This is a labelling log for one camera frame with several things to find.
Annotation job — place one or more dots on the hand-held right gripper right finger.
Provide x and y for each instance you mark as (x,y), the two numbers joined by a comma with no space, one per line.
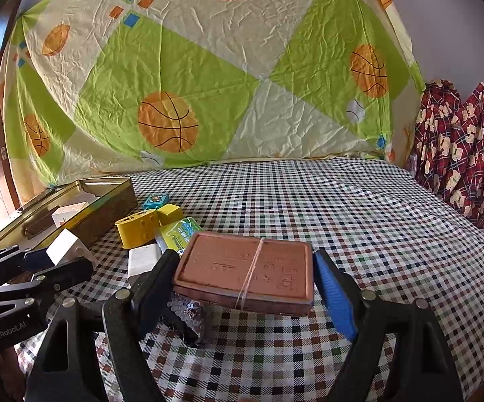
(334,297)

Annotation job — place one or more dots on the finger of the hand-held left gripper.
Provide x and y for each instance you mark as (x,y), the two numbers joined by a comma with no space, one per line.
(36,256)
(64,272)

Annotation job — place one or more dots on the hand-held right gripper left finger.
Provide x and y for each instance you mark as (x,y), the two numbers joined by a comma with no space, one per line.
(152,320)

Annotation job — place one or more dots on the small white box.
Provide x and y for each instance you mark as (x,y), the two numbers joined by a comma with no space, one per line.
(68,245)

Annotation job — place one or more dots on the gold rectangular tin box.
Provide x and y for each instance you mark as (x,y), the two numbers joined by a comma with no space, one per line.
(112,207)

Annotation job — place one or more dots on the yellow round container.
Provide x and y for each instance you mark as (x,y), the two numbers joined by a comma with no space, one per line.
(135,228)

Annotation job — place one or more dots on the green label dental floss box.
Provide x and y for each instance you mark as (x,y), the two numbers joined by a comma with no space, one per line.
(177,234)

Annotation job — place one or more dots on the brown box with rubber band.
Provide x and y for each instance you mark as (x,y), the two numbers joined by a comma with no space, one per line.
(225,264)

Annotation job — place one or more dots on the brown wooden brush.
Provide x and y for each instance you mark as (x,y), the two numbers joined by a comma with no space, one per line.
(39,224)

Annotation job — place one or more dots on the silver blister pack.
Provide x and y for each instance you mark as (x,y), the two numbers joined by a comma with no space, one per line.
(187,316)

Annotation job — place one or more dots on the white card box red mark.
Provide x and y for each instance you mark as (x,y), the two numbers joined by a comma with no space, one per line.
(70,213)

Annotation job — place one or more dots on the white eraser block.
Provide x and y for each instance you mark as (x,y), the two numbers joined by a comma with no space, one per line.
(143,259)

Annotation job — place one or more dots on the checkered bed sheet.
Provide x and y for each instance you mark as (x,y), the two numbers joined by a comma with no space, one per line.
(351,217)

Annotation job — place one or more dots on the small yellow cube box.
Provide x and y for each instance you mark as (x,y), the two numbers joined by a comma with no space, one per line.
(170,214)

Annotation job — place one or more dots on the small teal box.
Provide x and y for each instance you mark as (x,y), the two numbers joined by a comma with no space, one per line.
(156,201)

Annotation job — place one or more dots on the red plaid bear print cloth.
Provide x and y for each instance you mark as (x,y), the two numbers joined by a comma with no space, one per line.
(464,146)

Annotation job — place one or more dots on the green basketball print sheet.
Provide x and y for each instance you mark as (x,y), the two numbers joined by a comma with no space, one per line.
(208,92)

